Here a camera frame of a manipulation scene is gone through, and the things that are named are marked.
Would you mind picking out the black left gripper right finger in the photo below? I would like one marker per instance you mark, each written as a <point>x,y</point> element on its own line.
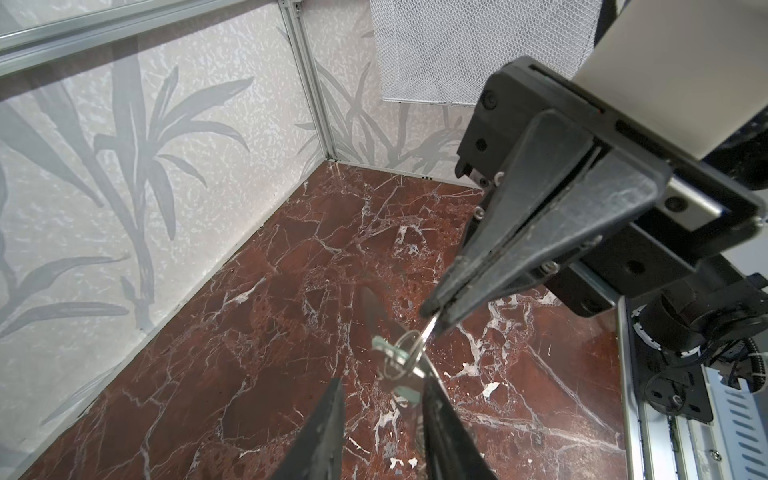
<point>450,452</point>

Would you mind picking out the key with light tag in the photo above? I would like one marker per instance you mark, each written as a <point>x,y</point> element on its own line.
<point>398,366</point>

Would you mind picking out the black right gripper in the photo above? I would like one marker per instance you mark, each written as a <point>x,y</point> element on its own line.
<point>568,178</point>

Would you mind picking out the aluminium frame profiles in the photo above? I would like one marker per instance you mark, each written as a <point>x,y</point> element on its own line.
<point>263,137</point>

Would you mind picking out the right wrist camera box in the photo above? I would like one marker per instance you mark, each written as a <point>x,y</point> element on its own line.
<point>691,72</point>

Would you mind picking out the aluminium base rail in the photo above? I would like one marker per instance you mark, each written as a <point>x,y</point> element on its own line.
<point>659,445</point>

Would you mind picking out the white slotted cable duct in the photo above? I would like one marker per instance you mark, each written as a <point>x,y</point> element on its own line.
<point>742,440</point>

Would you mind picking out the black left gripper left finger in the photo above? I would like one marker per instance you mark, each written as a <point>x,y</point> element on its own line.
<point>318,449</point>

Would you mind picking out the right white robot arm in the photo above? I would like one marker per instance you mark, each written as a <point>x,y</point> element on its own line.
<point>691,320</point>

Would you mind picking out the white wire mesh basket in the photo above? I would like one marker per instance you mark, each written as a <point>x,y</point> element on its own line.
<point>443,51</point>

